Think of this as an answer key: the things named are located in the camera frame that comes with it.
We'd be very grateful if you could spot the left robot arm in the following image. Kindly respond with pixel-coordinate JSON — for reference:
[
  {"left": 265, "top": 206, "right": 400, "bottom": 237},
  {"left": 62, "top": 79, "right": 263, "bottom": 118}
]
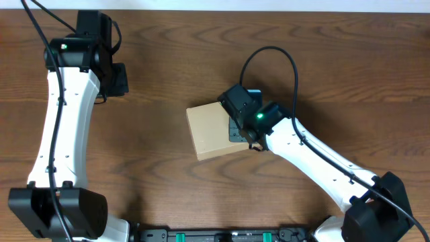
[{"left": 8, "top": 10, "right": 137, "bottom": 241}]

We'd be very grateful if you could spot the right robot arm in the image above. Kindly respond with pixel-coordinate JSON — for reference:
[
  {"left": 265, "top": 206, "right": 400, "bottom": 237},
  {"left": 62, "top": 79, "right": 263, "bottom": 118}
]
[{"left": 218, "top": 85, "right": 416, "bottom": 241}]

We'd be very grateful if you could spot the cardboard box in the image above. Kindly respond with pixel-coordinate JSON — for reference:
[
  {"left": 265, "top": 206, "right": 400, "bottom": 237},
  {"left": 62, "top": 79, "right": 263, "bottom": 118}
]
[{"left": 186, "top": 102, "right": 249, "bottom": 161}]

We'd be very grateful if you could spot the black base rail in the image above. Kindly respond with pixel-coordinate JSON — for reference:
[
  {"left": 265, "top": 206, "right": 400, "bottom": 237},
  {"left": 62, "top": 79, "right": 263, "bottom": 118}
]
[{"left": 128, "top": 226, "right": 316, "bottom": 242}]

